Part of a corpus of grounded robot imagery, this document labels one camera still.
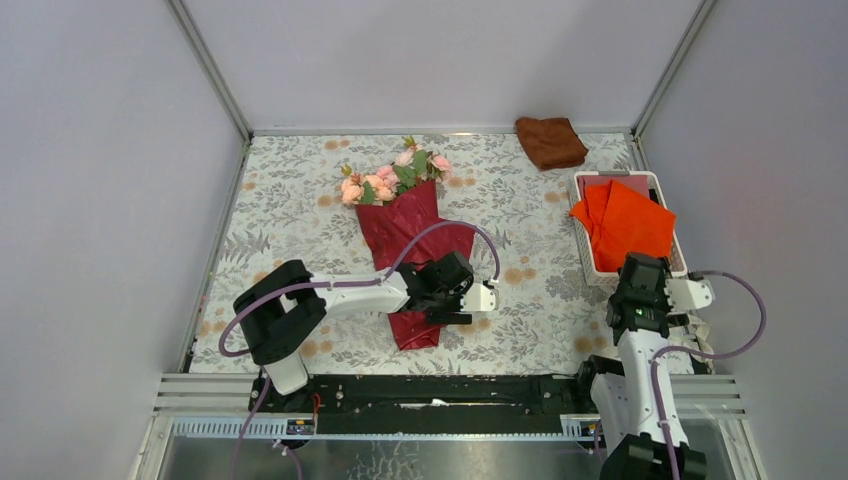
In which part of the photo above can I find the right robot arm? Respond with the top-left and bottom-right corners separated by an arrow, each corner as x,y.
573,253 -> 714,479

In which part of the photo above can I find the white plastic basket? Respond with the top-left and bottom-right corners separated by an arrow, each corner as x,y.
569,171 -> 688,286

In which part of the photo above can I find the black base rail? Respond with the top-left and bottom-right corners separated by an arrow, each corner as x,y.
248,374 -> 597,435

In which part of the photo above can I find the pink fake flower bouquet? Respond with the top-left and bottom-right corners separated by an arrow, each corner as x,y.
339,135 -> 453,205

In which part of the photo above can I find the brown folded cloth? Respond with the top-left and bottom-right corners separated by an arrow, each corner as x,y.
514,117 -> 589,171

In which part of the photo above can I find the orange cloth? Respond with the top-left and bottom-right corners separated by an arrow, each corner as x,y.
570,183 -> 676,273

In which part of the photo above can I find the cream printed ribbon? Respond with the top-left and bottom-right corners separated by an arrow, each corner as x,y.
683,313 -> 715,367

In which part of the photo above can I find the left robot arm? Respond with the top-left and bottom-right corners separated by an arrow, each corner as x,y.
233,252 -> 497,411

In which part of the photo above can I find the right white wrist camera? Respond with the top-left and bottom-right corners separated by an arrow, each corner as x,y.
664,277 -> 715,313

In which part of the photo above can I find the floral tablecloth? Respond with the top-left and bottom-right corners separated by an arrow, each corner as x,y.
187,132 -> 697,378

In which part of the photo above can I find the dark red wrapping paper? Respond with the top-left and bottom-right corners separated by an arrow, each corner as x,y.
354,181 -> 475,351

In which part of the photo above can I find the dark red paper in basket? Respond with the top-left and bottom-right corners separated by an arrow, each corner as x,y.
577,175 -> 651,198

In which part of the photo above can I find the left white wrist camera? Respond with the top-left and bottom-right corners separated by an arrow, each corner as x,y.
459,282 -> 499,313

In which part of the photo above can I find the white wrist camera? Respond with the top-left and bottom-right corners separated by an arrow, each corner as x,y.
664,277 -> 715,313
459,282 -> 499,313

